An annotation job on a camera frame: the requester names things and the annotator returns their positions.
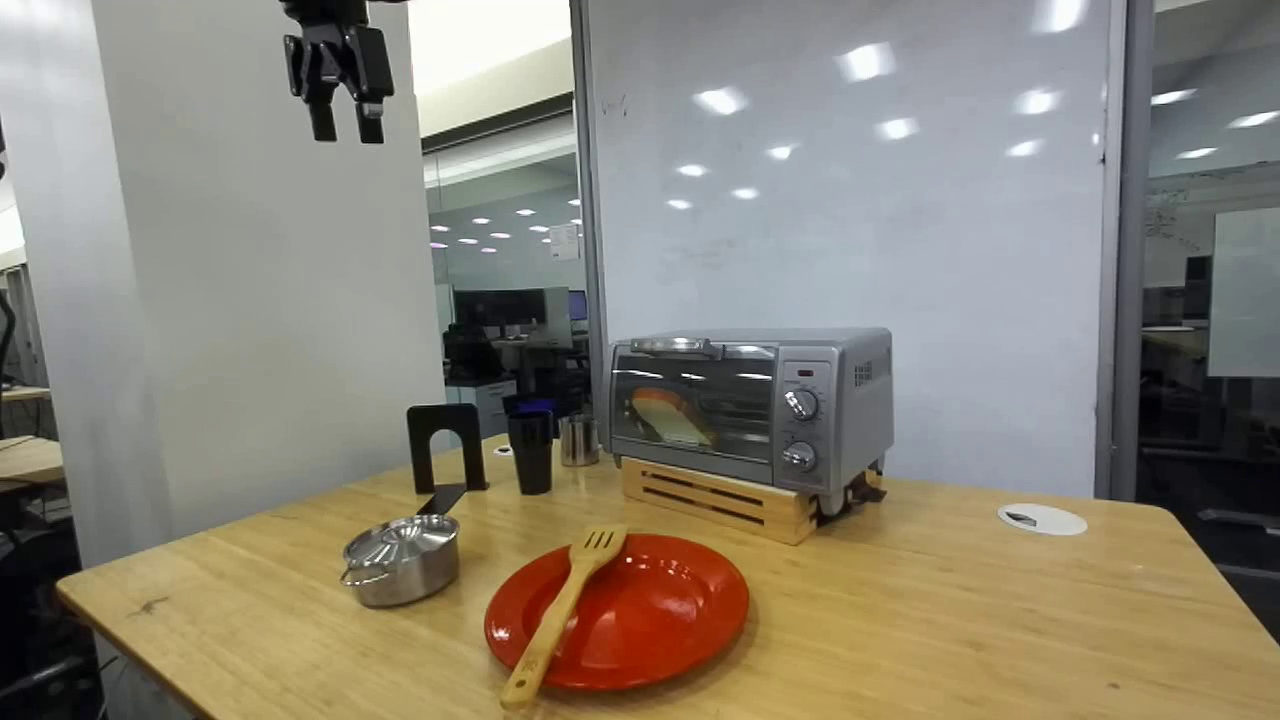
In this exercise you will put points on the wooden table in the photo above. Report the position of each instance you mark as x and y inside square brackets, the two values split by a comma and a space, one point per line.
[28, 460]

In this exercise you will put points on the wooden slotted spatula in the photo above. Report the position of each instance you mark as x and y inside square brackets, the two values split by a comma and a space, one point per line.
[560, 610]

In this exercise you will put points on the silver microwave knob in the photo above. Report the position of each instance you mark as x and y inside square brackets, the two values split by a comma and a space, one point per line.
[799, 456]
[801, 404]

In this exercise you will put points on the whiteboard behind glass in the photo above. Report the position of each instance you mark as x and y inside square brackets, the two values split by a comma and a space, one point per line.
[1245, 290]

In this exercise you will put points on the silver microwave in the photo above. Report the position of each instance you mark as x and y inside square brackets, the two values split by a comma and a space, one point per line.
[840, 420]

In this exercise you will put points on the steel cup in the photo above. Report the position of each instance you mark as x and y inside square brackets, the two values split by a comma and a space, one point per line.
[579, 442]

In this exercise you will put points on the slice of bread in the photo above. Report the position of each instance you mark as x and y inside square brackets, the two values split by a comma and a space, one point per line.
[668, 418]

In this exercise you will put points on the red plate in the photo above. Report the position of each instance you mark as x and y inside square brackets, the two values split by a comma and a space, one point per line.
[650, 610]

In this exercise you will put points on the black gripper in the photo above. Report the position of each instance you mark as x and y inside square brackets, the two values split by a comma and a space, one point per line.
[325, 10]

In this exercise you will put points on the blue container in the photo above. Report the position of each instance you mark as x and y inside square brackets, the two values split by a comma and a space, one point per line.
[535, 405]

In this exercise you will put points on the steel pot lid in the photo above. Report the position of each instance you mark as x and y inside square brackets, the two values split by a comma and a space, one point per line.
[400, 540]

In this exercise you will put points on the large whiteboard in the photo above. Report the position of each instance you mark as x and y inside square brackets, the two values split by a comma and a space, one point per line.
[850, 250]

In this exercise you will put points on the black bookend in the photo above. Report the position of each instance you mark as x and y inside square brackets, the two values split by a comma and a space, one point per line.
[422, 450]

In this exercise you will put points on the microwave door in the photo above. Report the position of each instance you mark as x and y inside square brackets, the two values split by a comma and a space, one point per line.
[690, 415]

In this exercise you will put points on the wooden slatted crate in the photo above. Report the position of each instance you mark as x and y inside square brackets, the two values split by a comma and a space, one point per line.
[720, 498]

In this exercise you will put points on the row of monitors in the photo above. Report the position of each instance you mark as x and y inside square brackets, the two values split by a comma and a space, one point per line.
[500, 305]

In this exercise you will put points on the paper note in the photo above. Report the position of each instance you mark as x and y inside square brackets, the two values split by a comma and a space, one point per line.
[564, 242]

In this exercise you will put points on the black cup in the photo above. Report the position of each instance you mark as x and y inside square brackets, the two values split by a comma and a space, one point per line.
[531, 455]

